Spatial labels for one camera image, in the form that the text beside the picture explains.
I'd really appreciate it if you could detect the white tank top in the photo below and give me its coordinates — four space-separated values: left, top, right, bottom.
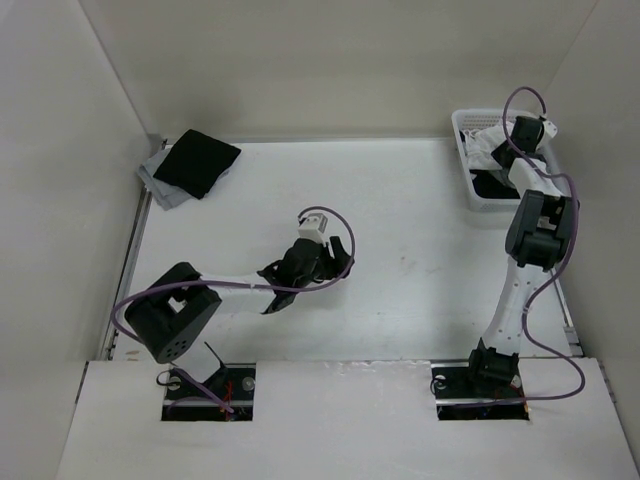
462 121 552 172

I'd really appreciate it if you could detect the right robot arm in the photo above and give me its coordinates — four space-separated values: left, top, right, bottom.
463 116 576 396

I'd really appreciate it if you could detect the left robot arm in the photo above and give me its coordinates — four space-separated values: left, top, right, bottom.
124 236 354 399

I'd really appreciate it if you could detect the folded black tank top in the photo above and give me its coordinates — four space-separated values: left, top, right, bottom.
153 129 242 200

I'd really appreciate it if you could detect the folded grey tank top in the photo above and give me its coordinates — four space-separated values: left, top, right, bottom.
137 149 194 211

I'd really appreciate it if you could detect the white plastic laundry basket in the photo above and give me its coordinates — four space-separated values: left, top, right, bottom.
451 108 540 213

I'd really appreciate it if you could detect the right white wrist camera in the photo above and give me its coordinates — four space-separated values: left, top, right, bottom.
538 115 558 139

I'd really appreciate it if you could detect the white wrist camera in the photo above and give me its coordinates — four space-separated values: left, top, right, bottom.
297 212 328 245
538 115 558 139

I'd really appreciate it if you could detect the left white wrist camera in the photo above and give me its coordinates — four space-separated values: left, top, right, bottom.
297 212 328 245

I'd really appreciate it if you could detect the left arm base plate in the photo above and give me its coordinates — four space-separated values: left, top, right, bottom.
156 364 256 423

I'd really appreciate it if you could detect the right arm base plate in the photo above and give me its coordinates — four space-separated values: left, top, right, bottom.
430 362 530 421

